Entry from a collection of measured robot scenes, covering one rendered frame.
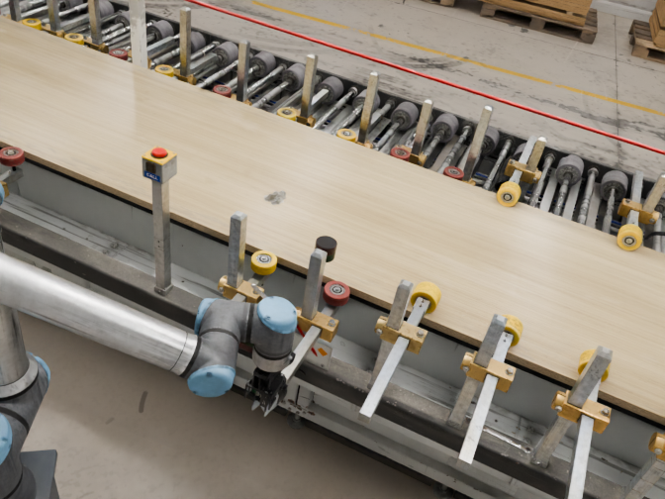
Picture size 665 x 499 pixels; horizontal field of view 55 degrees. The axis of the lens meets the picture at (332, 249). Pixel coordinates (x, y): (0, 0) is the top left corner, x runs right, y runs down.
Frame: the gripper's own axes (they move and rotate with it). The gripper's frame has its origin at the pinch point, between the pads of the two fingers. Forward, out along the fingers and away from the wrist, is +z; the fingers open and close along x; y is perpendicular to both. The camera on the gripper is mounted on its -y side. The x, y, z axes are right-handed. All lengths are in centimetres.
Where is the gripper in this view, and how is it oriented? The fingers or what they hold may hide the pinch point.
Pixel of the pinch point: (267, 406)
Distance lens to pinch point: 172.3
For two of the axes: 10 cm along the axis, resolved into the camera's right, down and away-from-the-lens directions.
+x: 9.0, 3.7, -2.4
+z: -1.6, 7.8, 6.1
